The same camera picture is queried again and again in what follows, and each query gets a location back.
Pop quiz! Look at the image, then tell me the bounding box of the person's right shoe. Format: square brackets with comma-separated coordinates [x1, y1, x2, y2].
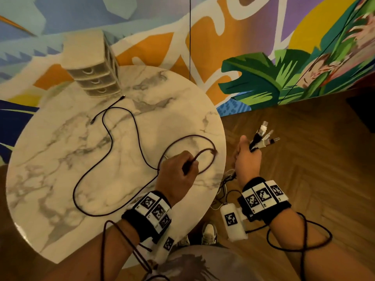
[202, 223, 218, 246]

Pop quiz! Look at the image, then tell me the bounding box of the person's left hand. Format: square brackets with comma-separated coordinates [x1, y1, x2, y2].
[155, 150, 200, 206]

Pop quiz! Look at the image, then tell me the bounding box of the person's right forearm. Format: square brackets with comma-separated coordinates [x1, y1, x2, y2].
[268, 208, 375, 281]

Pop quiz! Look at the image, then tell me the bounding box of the person's left forearm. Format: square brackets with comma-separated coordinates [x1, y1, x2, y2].
[41, 219, 142, 281]

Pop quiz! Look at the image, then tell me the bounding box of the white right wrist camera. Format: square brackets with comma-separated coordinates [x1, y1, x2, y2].
[220, 203, 248, 243]

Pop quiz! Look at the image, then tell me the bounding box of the black right wristband with markers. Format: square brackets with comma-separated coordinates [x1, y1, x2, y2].
[237, 177, 292, 226]

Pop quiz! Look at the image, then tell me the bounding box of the black left wristband with markers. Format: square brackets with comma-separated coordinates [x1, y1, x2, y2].
[121, 190, 172, 243]

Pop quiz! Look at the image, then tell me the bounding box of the black left wrist camera cable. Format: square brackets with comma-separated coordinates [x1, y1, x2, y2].
[100, 220, 170, 281]

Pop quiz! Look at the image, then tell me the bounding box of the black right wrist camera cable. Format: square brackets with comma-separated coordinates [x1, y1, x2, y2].
[246, 212, 333, 281]

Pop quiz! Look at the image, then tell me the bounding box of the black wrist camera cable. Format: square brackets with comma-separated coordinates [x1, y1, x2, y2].
[100, 220, 170, 281]
[246, 212, 333, 281]

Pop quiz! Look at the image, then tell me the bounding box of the black cable with large plug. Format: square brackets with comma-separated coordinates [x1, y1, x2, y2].
[215, 121, 269, 202]

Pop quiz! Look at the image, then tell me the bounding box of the person's right hand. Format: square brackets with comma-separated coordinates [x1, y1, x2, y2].
[234, 136, 263, 188]

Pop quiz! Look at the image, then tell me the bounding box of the black wristband with markers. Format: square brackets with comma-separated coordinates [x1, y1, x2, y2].
[121, 190, 172, 243]
[237, 177, 292, 226]

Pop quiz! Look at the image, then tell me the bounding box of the long black charging cable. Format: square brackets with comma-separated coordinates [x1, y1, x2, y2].
[72, 95, 217, 217]

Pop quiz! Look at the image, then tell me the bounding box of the black cable with small plug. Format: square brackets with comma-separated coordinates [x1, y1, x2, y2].
[251, 137, 281, 151]

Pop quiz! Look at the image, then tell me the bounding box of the person's grey printed shirt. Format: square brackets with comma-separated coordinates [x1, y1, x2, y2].
[151, 245, 260, 281]

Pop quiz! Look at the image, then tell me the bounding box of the dark furniture piece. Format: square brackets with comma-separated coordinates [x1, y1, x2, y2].
[346, 85, 375, 133]

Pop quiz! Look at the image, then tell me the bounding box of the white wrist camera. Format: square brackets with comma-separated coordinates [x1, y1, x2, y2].
[148, 231, 177, 264]
[220, 203, 248, 243]

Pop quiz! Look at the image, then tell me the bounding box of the beige three-drawer organizer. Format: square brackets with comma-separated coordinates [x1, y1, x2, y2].
[60, 29, 122, 98]

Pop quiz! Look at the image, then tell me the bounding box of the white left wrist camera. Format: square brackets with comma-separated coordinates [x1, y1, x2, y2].
[148, 231, 177, 264]

